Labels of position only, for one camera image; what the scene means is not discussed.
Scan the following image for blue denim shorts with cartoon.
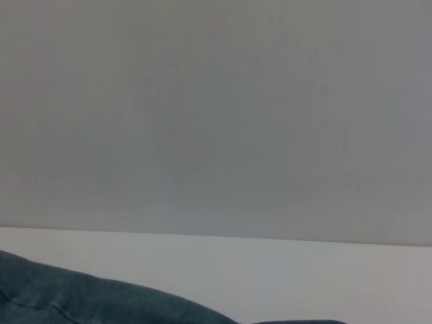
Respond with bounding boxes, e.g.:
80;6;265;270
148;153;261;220
0;249;348;324

